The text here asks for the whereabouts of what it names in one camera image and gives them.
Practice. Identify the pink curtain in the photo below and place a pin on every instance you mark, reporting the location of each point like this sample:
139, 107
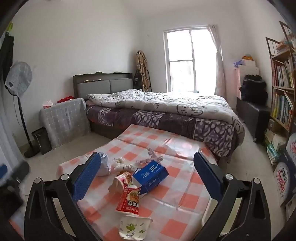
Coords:
218, 60

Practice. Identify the blue carton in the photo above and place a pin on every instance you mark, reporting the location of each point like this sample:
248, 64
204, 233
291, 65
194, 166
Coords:
152, 176

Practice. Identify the black hanging garment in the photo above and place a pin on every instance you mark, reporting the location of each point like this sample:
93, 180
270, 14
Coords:
7, 58

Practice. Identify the covered pedestal fan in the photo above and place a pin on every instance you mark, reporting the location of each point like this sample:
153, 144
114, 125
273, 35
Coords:
18, 78

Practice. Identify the pink tissue pack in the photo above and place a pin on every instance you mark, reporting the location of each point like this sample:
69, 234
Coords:
48, 104

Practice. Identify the plaid coat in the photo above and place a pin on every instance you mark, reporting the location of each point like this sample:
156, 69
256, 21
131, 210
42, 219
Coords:
143, 69

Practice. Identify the black bin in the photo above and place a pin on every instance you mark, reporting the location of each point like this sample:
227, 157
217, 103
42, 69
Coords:
41, 141

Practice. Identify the red cloth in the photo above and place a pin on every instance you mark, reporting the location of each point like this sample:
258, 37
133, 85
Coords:
65, 100

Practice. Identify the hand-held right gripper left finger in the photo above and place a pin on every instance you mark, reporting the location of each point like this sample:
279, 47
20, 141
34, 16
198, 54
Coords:
87, 172

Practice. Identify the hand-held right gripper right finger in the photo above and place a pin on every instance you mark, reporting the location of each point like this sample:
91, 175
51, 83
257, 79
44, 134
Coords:
205, 172

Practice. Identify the orange checkered tablecloth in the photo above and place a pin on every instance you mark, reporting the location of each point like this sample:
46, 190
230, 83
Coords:
175, 185

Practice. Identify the pink fuzzy star toy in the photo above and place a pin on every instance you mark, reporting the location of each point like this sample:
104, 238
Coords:
153, 156

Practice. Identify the grey crumpled plastic bag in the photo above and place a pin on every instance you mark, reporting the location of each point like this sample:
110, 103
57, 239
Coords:
104, 165

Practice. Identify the black hanging bag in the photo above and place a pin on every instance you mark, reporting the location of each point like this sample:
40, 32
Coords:
137, 80

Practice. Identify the white doodle quilt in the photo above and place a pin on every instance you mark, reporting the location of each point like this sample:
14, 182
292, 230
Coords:
166, 104

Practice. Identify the white drawer cabinet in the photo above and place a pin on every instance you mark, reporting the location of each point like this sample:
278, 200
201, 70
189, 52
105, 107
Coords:
248, 68

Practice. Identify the red snack packet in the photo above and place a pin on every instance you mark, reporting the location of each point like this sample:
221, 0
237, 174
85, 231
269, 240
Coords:
129, 199

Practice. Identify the purple patterned blanket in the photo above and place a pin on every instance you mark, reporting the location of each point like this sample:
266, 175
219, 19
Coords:
161, 122

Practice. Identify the green printed paper cup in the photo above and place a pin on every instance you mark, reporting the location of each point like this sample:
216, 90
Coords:
135, 228

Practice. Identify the red and white carton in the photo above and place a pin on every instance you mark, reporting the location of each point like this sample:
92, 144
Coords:
291, 146
283, 183

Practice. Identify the stack of books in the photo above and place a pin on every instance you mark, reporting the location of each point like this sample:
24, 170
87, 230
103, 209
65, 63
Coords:
275, 143

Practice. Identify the window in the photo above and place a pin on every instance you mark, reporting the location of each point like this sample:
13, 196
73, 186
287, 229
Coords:
180, 58

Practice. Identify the wooden bookshelf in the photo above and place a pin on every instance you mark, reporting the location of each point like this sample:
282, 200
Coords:
269, 69

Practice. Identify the row of books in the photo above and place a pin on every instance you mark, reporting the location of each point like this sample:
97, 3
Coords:
283, 75
281, 109

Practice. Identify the bed with grey headboard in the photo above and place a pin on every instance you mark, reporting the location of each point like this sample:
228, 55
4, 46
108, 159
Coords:
97, 88

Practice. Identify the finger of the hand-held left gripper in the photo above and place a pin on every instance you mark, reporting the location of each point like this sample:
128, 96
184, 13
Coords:
19, 170

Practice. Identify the black storage bench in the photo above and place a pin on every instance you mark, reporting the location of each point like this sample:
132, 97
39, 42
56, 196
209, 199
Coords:
253, 120

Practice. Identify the printed tissue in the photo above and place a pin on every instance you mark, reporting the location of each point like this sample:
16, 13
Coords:
119, 160
124, 167

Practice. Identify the black backpack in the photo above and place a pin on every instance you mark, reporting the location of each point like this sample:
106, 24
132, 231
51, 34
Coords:
253, 89

